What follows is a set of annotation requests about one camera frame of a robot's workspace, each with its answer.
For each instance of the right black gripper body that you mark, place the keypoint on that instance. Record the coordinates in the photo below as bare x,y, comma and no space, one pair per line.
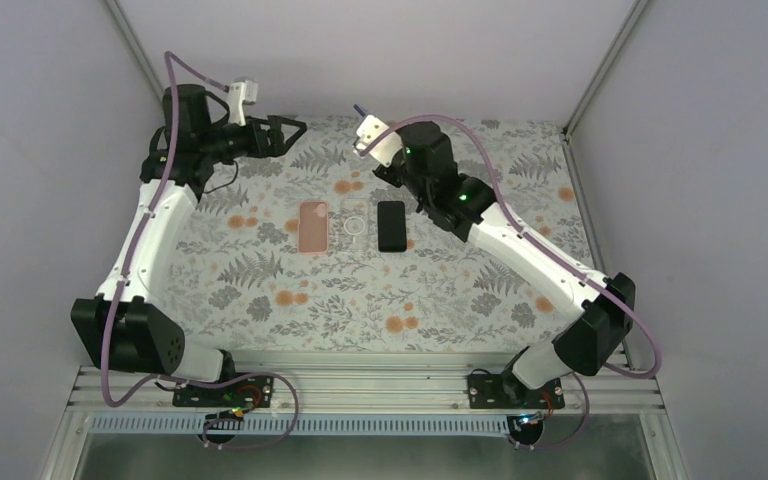
379,173

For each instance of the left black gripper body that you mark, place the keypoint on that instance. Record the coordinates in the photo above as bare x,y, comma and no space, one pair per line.
256,148

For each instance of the clear phone case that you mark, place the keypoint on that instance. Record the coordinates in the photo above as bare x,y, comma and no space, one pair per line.
353,226

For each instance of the pink phone case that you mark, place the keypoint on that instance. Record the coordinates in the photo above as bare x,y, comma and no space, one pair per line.
313,227

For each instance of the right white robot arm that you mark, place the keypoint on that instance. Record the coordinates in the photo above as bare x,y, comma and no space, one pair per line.
419,156

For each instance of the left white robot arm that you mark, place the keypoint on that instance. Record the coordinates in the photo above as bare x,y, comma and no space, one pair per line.
123,327

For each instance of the floral table mat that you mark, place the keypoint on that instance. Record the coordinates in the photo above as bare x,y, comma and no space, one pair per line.
237,281

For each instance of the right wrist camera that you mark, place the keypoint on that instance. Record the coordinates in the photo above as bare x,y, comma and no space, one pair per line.
373,138

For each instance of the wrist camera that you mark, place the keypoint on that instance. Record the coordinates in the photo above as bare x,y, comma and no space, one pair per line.
373,138
241,93

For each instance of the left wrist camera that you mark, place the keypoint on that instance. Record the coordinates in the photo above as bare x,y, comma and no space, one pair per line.
241,93

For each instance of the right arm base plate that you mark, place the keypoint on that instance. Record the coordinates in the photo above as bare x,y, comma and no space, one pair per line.
496,391

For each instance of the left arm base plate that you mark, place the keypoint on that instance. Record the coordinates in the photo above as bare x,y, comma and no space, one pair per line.
254,392

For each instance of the grey slotted cable duct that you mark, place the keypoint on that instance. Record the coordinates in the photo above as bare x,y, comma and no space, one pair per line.
306,424

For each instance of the aluminium mounting rail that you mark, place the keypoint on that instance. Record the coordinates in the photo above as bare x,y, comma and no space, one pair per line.
428,383

